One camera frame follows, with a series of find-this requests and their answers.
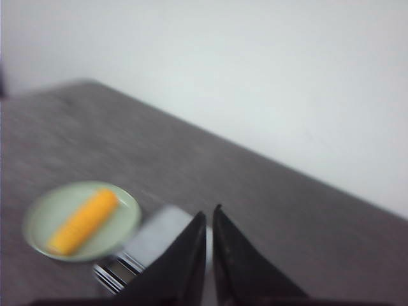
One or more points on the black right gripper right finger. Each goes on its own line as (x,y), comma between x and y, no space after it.
(243,276)

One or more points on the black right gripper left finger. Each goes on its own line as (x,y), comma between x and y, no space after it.
(177,276)

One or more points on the yellow corn cob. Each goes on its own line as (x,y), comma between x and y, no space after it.
(83,223)

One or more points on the silver digital kitchen scale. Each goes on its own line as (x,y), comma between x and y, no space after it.
(152,240)

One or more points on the pale green shallow plate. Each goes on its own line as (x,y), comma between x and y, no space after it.
(51,209)

